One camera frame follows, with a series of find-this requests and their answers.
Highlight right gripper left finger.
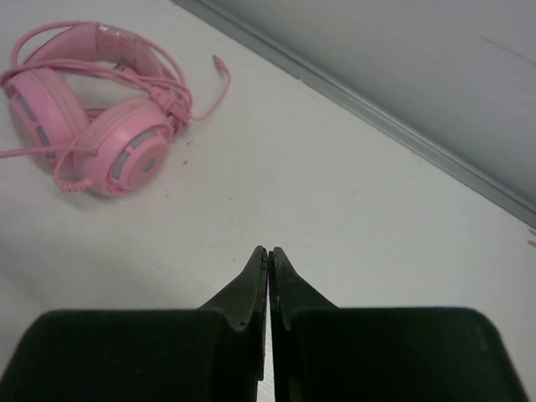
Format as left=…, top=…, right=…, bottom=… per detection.
left=1, top=247, right=268, bottom=401

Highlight aluminium table frame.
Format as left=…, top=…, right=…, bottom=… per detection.
left=181, top=1, right=535, bottom=224

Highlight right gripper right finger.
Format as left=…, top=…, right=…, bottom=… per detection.
left=268, top=248, right=528, bottom=401

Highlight pink headphones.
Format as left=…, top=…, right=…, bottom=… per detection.
left=0, top=20, right=232, bottom=199

